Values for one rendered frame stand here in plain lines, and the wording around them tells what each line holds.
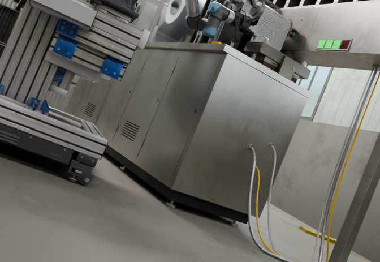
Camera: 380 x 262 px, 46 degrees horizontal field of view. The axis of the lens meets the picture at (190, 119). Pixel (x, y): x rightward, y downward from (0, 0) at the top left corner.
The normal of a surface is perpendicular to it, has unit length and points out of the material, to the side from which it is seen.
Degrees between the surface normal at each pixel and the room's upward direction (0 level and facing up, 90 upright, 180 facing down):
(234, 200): 90
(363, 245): 90
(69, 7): 90
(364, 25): 90
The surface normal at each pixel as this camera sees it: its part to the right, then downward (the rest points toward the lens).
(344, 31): -0.80, -0.35
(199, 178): 0.47, 0.16
